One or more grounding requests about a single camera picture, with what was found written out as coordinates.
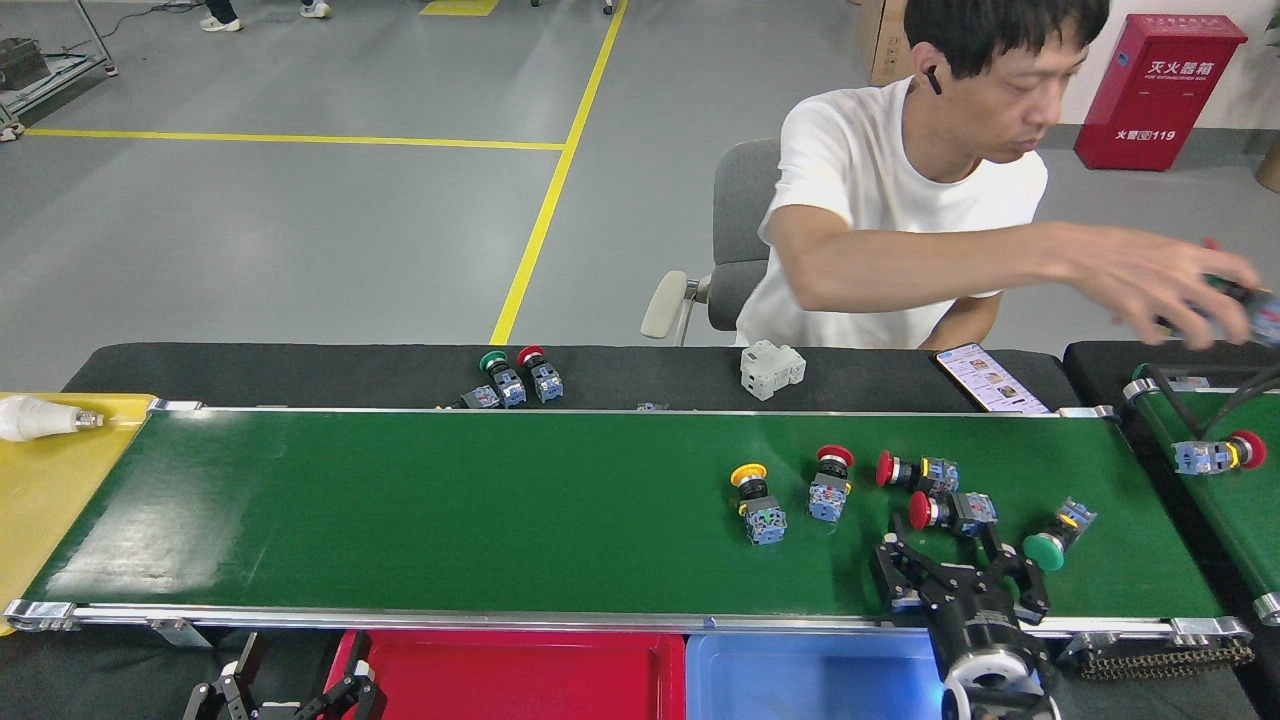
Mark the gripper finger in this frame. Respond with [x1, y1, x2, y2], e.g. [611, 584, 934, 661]
[185, 632, 263, 720]
[295, 660, 379, 720]

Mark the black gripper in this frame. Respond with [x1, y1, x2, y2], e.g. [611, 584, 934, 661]
[870, 520, 1052, 664]

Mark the green conveyor belt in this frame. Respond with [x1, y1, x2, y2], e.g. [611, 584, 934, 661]
[1122, 362, 1280, 626]
[2, 405, 1253, 646]

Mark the yellow tray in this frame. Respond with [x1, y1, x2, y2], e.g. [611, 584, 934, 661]
[0, 392, 159, 636]

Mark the person's right hand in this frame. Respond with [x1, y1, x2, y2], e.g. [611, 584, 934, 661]
[1070, 225, 1266, 351]

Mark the red plastic bin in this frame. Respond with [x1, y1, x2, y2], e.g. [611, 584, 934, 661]
[325, 630, 687, 720]

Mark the blue plastic bin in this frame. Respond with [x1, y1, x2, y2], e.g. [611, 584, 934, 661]
[686, 632, 946, 720]

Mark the smartphone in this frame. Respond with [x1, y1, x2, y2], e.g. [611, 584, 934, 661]
[930, 342, 1053, 414]

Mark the white light bulb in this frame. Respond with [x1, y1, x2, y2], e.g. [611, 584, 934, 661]
[0, 395, 104, 443]

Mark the person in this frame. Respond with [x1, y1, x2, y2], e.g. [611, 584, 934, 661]
[735, 0, 1266, 351]

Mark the grey office chair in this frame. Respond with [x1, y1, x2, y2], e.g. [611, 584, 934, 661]
[640, 138, 786, 348]

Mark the potted plant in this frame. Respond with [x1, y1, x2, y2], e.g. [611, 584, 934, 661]
[1255, 5, 1280, 194]

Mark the red fire extinguisher box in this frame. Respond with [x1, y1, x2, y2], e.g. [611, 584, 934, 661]
[1075, 13, 1248, 172]

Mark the cardboard box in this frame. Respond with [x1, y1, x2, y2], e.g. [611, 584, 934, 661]
[858, 0, 916, 86]

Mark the metal cart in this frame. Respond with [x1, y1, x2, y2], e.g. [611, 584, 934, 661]
[0, 0, 118, 141]

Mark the dark grey case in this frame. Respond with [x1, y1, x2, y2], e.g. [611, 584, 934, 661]
[0, 38, 51, 91]

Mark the conveyor drive chain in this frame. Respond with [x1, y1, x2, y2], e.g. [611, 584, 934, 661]
[1065, 635, 1256, 683]

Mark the black cable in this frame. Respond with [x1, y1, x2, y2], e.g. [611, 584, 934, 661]
[1135, 362, 1280, 441]

